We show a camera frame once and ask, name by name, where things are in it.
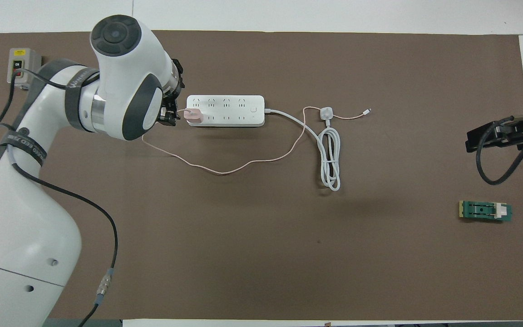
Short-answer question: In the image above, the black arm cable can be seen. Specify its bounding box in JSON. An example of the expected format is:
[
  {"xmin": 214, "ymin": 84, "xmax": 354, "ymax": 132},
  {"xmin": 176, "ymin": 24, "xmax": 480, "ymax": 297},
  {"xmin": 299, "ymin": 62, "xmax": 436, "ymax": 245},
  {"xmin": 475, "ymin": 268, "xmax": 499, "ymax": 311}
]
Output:
[
  {"xmin": 0, "ymin": 68, "xmax": 119, "ymax": 327},
  {"xmin": 475, "ymin": 117, "xmax": 523, "ymax": 186}
]

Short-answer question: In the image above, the grey on-off switch box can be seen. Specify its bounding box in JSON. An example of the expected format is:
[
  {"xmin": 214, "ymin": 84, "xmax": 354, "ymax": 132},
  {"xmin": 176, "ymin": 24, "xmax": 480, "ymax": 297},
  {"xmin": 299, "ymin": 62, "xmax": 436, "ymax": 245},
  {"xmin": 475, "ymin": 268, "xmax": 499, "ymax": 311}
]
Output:
[{"xmin": 7, "ymin": 48, "xmax": 43, "ymax": 90}]

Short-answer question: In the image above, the pink charger adapter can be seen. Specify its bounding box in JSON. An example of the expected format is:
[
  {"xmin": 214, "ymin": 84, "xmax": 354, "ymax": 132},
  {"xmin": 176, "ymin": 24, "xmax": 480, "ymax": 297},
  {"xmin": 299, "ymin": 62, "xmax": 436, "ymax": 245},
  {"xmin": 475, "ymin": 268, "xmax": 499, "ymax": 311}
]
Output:
[{"xmin": 183, "ymin": 107, "xmax": 204, "ymax": 124}]

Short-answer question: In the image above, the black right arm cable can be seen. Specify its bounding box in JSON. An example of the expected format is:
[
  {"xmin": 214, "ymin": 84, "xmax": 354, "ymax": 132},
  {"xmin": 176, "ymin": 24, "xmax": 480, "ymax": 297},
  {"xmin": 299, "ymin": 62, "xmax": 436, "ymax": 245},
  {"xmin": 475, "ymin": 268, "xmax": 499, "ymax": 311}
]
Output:
[{"xmin": 475, "ymin": 117, "xmax": 523, "ymax": 186}]

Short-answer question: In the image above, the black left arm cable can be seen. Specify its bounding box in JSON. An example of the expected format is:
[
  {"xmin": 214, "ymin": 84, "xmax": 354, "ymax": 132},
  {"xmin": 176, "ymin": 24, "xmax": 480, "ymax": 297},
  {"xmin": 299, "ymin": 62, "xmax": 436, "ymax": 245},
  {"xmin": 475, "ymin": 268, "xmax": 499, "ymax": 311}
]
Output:
[{"xmin": 0, "ymin": 68, "xmax": 119, "ymax": 327}]

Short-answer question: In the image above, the brown table mat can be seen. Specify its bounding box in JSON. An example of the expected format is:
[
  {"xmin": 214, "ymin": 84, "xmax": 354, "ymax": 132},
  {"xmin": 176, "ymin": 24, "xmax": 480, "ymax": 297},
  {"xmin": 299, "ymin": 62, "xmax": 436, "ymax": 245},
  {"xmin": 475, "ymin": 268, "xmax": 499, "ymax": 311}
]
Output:
[{"xmin": 0, "ymin": 30, "xmax": 523, "ymax": 321}]

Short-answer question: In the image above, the pink charging cable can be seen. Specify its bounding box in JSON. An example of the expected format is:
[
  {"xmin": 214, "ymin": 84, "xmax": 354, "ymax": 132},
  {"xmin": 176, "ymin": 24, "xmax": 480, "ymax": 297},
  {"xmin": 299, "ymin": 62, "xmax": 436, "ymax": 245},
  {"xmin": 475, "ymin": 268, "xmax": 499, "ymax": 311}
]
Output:
[{"xmin": 141, "ymin": 107, "xmax": 373, "ymax": 176}]

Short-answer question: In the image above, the white power strip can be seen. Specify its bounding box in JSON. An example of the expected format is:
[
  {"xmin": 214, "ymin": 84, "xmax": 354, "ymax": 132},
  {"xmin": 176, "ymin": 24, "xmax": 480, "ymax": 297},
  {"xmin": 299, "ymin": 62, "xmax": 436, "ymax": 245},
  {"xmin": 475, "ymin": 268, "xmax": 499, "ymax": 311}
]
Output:
[{"xmin": 186, "ymin": 94, "xmax": 266, "ymax": 127}]

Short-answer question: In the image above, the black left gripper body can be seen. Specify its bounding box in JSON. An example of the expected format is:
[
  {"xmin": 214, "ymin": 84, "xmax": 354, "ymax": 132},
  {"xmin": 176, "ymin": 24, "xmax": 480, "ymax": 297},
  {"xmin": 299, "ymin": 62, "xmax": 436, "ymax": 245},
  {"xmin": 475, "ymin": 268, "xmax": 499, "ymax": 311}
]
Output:
[{"xmin": 161, "ymin": 57, "xmax": 185, "ymax": 108}]

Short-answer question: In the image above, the white power cord with plug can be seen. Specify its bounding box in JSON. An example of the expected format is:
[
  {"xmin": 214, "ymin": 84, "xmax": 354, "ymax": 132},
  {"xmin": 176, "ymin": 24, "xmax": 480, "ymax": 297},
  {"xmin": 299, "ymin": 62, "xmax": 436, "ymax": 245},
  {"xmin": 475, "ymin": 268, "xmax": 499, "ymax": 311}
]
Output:
[{"xmin": 264, "ymin": 106, "xmax": 341, "ymax": 192}]

